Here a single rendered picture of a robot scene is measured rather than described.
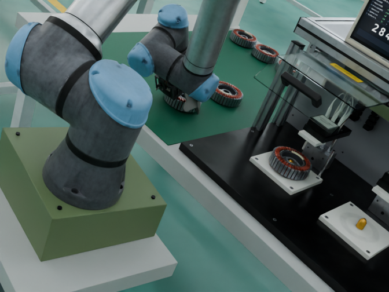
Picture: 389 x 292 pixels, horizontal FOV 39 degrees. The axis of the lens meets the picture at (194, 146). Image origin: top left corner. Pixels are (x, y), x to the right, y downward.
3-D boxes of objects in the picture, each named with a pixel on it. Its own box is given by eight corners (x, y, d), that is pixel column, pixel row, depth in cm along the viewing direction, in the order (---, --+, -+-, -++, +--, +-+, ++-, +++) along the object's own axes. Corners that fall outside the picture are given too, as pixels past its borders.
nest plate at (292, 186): (290, 195, 140) (292, 191, 139) (249, 160, 147) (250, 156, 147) (321, 183, 151) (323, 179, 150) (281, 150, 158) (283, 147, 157)
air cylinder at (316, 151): (319, 171, 156) (328, 156, 153) (299, 156, 159) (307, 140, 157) (328, 168, 159) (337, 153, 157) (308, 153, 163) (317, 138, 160)
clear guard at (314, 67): (330, 135, 120) (343, 112, 117) (253, 77, 132) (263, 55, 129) (395, 116, 143) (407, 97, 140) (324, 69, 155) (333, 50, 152)
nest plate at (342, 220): (367, 260, 128) (370, 256, 127) (318, 218, 135) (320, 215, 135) (395, 242, 139) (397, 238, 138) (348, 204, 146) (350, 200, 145)
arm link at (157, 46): (162, 72, 128) (189, 44, 134) (124, 47, 130) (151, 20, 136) (160, 91, 135) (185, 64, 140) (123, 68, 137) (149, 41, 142)
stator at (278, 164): (294, 186, 142) (301, 175, 140) (260, 161, 146) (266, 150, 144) (313, 174, 151) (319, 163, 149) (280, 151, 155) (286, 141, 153)
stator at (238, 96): (210, 85, 184) (215, 75, 182) (242, 99, 183) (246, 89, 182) (203, 97, 174) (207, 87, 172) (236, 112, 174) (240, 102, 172)
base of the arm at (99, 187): (62, 214, 94) (80, 171, 89) (29, 157, 103) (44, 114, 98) (134, 205, 104) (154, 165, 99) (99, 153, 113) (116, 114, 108)
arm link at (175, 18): (148, 15, 135) (168, -4, 139) (151, 48, 144) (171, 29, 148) (175, 28, 132) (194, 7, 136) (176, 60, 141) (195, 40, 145)
